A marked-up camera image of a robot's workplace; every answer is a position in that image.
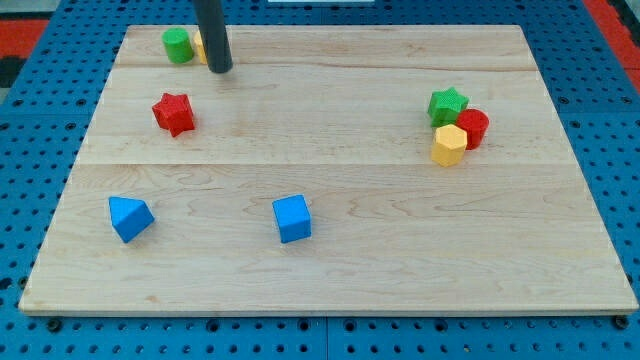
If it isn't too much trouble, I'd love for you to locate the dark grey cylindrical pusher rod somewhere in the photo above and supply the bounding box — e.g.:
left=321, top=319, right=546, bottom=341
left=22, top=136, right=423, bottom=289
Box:
left=192, top=0, right=233, bottom=74

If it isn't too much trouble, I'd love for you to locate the red star block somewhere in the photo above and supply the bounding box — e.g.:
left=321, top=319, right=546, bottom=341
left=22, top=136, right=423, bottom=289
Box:
left=152, top=93, right=195, bottom=137

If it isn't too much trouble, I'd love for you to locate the green star block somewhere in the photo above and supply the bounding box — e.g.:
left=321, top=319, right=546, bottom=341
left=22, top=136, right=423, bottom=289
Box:
left=427, top=87, right=469, bottom=128

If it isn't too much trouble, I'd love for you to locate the yellow block behind rod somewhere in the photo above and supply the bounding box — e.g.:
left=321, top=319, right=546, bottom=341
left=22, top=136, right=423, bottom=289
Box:
left=193, top=30, right=208, bottom=65

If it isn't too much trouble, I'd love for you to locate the green cylinder block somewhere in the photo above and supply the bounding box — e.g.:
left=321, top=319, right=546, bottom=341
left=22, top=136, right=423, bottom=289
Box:
left=161, top=27, right=194, bottom=64

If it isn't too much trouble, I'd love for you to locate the blue cube block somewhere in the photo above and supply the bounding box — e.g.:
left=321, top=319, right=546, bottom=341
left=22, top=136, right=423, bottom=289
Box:
left=272, top=194, right=312, bottom=244

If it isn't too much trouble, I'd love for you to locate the blue triangle block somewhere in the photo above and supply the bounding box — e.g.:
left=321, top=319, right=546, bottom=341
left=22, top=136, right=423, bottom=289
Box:
left=108, top=196, right=155, bottom=243

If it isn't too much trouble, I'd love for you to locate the light wooden board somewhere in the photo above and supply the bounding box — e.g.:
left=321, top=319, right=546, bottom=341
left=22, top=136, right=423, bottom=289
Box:
left=19, top=25, right=638, bottom=317

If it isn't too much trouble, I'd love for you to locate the yellow hexagon block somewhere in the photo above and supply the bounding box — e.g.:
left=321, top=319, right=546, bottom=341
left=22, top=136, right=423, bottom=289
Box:
left=431, top=124, right=467, bottom=167

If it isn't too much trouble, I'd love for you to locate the red cylinder block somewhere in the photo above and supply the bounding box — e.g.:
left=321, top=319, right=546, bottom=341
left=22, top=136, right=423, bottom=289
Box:
left=455, top=109, right=489, bottom=150

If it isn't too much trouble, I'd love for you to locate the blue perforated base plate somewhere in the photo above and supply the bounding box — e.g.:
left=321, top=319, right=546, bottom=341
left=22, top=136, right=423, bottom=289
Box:
left=1, top=0, right=639, bottom=359

